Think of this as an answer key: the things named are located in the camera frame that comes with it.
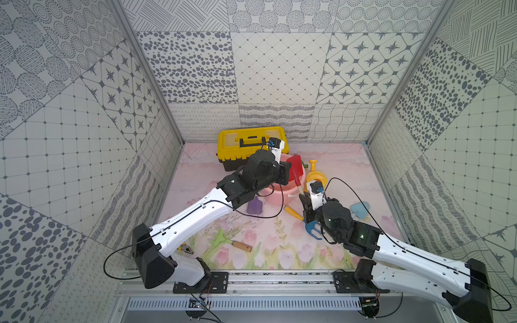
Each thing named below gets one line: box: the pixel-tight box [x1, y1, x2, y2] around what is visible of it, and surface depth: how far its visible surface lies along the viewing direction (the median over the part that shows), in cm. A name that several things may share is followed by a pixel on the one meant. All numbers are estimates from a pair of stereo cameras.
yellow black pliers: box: [177, 242, 194, 255], surface depth 83 cm
